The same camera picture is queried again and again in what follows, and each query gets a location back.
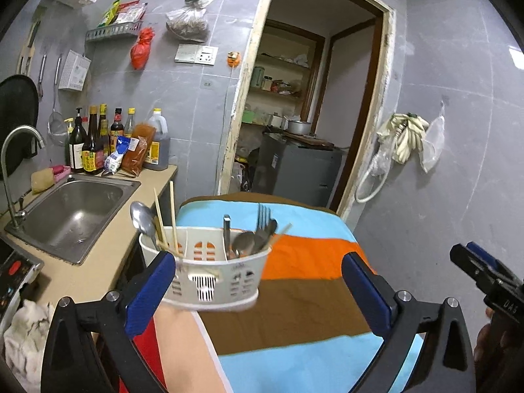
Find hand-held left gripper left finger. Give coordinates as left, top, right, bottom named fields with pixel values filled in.
left=40, top=251, right=177, bottom=393

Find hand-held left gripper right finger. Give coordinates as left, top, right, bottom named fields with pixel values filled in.
left=341, top=252, right=477, bottom=393

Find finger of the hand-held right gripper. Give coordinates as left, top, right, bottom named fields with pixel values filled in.
left=467, top=241, right=512, bottom=281
left=449, top=244, right=498, bottom=293

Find white plastic utensil holder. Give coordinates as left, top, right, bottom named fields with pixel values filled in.
left=139, top=226, right=273, bottom=312

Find metal spoon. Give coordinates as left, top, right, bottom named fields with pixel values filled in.
left=232, top=231, right=256, bottom=259
left=130, top=201, right=162, bottom=250

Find wooden chopstick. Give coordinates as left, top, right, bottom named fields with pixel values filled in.
left=268, top=223, right=293, bottom=246
left=153, top=188, right=167, bottom=243
left=169, top=181, right=180, bottom=254

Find metal table knife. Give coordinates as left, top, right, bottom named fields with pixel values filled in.
left=223, top=214, right=232, bottom=260

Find person's right hand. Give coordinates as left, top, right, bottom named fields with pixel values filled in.
left=473, top=307, right=496, bottom=363

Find beige kitchen counter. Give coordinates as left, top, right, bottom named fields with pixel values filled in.
left=0, top=164, right=178, bottom=336

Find blue orange brown striped blanket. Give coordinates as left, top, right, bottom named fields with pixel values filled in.
left=119, top=192, right=424, bottom=393

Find steel sink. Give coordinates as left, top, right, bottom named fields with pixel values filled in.
left=5, top=174, right=142, bottom=265

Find white rag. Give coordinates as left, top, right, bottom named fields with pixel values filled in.
left=3, top=299, right=56, bottom=393

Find induction cooker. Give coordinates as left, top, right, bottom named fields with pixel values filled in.
left=0, top=250, right=45, bottom=328

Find clear plastic bag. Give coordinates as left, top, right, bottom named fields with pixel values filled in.
left=370, top=139, right=396, bottom=177

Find white blue bag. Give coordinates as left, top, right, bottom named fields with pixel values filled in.
left=104, top=136, right=140, bottom=173

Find grey cabinet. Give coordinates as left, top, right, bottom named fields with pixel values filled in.
left=256, top=132, right=344, bottom=209

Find orange red packet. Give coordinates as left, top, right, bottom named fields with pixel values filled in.
left=123, top=124, right=157, bottom=175

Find cream rubber gloves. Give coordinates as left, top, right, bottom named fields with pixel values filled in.
left=377, top=113, right=430, bottom=164

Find large oil jug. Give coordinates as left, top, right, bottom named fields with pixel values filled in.
left=143, top=108, right=170, bottom=171

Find soy sauce bottle yellow label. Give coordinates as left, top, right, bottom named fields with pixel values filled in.
left=82, top=106, right=105, bottom=173

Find yellow sponge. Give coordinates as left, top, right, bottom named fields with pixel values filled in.
left=31, top=169, right=56, bottom=193

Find dark sauce bottle yellow cap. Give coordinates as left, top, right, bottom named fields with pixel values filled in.
left=98, top=103, right=111, bottom=160

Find dark sauce bottle red label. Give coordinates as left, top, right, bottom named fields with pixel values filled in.
left=110, top=108, right=124, bottom=140

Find small bottle yellow cap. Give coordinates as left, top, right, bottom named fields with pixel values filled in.
left=64, top=117, right=74, bottom=164

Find metal faucet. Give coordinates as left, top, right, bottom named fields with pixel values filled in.
left=1, top=125, right=47, bottom=230

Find metal mesh skimmer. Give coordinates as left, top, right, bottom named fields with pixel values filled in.
left=48, top=55, right=68, bottom=146

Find black pan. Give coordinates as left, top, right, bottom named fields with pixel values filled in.
left=0, top=74, right=39, bottom=181

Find wooden pantry shelf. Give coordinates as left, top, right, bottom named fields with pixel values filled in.
left=241, top=20, right=326, bottom=127

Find red plastic bag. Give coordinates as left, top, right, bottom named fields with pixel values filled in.
left=131, top=27, right=155, bottom=70

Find clear bag of dried goods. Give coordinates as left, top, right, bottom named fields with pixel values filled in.
left=166, top=7, right=209, bottom=42

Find wooden spatula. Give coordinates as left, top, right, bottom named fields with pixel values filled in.
left=16, top=16, right=42, bottom=76

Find red seasoning packets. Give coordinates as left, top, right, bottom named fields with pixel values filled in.
left=115, top=2, right=148, bottom=24

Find yellow green packet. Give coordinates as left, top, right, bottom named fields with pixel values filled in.
left=98, top=0, right=122, bottom=25

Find white hose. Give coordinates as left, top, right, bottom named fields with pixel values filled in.
left=354, top=139, right=396, bottom=203

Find white power cable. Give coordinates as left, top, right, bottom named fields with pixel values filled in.
left=219, top=67, right=237, bottom=181

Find worn door frame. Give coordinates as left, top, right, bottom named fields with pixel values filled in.
left=217, top=0, right=397, bottom=224

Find white wall box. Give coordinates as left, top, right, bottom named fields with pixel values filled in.
left=58, top=50, right=91, bottom=91

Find white wall switch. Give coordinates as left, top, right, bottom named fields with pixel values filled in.
left=175, top=44, right=201, bottom=63

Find white wall socket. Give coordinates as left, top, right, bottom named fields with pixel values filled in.
left=196, top=46, right=217, bottom=66

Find grey wall rack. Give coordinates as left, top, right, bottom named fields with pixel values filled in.
left=85, top=20, right=144, bottom=42

